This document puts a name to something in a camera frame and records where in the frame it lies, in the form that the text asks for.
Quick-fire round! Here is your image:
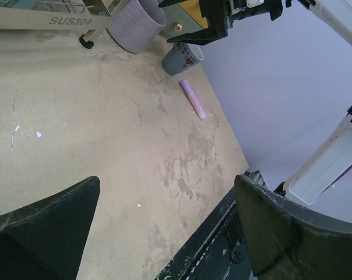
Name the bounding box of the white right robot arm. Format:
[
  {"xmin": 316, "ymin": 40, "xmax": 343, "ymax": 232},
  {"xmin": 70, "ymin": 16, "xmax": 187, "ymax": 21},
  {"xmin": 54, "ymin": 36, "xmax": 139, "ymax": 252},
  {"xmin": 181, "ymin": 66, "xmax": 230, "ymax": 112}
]
[{"xmin": 159, "ymin": 1, "xmax": 352, "ymax": 207}]

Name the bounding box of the lilac mug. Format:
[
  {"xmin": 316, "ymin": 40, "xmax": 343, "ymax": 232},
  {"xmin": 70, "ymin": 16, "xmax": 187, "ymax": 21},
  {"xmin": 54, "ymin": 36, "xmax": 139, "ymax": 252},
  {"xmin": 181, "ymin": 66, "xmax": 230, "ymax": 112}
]
[{"xmin": 107, "ymin": 0, "xmax": 166, "ymax": 54}]

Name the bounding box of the steel two-tier dish rack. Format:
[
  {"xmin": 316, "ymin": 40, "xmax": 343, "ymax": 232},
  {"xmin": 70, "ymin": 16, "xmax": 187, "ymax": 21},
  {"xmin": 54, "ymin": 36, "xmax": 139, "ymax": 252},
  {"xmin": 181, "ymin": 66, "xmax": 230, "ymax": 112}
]
[{"xmin": 0, "ymin": 0, "xmax": 129, "ymax": 49}]

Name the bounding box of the pink marker pen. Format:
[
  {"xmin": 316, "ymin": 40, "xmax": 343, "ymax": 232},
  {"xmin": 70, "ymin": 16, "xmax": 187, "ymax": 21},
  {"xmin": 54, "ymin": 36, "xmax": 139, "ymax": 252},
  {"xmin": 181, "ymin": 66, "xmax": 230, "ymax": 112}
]
[{"xmin": 180, "ymin": 79, "xmax": 206, "ymax": 120}]

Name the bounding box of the grey mug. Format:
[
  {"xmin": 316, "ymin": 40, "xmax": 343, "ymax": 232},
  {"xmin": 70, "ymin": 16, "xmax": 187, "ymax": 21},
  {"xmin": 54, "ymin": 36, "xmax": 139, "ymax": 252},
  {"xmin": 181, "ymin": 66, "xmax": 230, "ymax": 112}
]
[{"xmin": 161, "ymin": 42, "xmax": 203, "ymax": 76}]

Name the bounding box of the round cream drawer cabinet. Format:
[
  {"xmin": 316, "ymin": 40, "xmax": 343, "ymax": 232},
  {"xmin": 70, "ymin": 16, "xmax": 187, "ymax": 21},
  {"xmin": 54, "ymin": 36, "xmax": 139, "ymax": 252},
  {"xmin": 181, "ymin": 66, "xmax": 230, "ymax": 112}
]
[{"xmin": 160, "ymin": 0, "xmax": 208, "ymax": 39}]

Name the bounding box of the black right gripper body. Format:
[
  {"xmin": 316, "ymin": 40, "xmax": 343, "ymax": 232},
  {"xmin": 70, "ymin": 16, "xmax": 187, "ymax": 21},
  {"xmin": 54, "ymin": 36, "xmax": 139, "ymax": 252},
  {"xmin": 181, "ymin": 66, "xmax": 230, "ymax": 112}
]
[{"xmin": 199, "ymin": 0, "xmax": 283, "ymax": 30}]

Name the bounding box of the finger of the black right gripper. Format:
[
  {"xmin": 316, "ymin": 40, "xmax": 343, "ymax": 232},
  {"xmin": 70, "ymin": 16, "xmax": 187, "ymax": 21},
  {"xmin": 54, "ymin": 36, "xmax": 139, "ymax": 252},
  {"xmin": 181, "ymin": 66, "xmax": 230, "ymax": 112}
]
[
  {"xmin": 167, "ymin": 25, "xmax": 226, "ymax": 46},
  {"xmin": 158, "ymin": 0, "xmax": 185, "ymax": 8}
]

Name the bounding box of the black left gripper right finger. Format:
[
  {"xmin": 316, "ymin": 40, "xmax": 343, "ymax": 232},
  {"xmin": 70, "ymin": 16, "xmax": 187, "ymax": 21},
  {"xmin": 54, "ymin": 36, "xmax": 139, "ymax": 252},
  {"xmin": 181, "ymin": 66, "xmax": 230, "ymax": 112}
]
[{"xmin": 234, "ymin": 175, "xmax": 352, "ymax": 279}]

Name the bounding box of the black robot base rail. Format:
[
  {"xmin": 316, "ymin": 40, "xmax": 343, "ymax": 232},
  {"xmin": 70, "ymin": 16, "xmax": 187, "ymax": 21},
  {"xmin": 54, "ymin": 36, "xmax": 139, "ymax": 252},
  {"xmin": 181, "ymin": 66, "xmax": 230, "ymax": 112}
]
[{"xmin": 156, "ymin": 189, "xmax": 251, "ymax": 279}]

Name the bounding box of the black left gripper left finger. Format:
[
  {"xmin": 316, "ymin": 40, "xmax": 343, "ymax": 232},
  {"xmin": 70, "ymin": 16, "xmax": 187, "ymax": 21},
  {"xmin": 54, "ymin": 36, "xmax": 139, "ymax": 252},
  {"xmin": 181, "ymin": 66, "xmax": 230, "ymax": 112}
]
[{"xmin": 0, "ymin": 176, "xmax": 100, "ymax": 279}]

